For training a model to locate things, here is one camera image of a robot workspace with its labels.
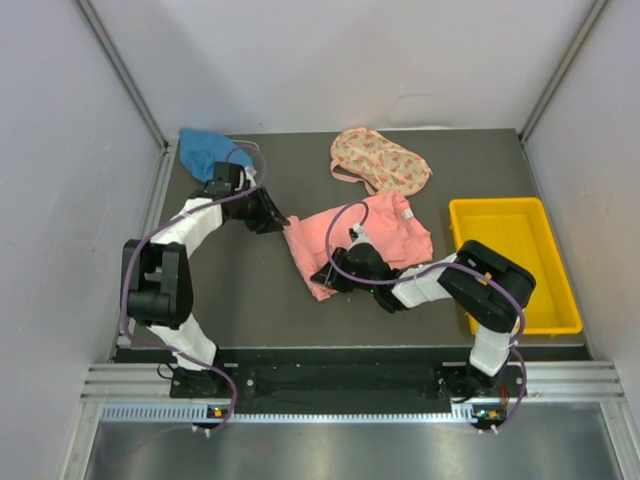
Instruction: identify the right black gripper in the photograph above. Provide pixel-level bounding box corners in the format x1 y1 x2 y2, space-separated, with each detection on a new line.
311 248 377 294

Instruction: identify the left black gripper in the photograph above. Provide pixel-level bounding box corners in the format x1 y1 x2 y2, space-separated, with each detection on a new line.
230 185 289 235

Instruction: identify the pink t shirt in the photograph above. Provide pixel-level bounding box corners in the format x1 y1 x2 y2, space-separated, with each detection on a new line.
284 192 433 301

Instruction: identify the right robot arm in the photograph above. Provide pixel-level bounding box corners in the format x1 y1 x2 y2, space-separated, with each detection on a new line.
310 240 536 401

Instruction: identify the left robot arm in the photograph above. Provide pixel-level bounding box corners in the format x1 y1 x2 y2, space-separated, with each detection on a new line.
120 162 289 398

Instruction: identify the blue cloth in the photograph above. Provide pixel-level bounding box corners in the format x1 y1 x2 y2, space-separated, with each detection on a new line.
179 128 259 183

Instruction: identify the floral patterned cloth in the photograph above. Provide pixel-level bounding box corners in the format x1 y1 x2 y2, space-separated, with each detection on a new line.
329 127 432 197

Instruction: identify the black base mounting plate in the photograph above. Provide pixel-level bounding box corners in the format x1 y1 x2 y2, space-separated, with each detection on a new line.
169 362 529 416

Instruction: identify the yellow plastic tray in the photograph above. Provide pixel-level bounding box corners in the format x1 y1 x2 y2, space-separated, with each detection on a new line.
449 197 583 336

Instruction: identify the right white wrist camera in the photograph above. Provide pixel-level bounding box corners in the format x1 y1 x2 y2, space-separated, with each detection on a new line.
349 223 372 248

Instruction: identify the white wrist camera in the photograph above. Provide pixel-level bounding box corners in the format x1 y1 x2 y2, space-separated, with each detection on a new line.
349 223 372 248
244 167 257 184

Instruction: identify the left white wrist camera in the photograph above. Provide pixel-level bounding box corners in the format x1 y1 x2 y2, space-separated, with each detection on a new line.
244 167 257 184

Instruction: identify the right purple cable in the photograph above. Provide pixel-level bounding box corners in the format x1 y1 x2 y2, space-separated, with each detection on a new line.
326 201 529 436

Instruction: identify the purple cable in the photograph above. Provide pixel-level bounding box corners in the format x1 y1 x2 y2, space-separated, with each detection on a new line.
97 143 266 466
326 201 529 436

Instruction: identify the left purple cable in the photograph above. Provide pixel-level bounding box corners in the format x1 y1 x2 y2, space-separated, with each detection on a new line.
97 143 266 466

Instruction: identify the slotted cable duct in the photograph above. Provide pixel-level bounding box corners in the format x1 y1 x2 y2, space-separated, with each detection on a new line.
100 403 499 424

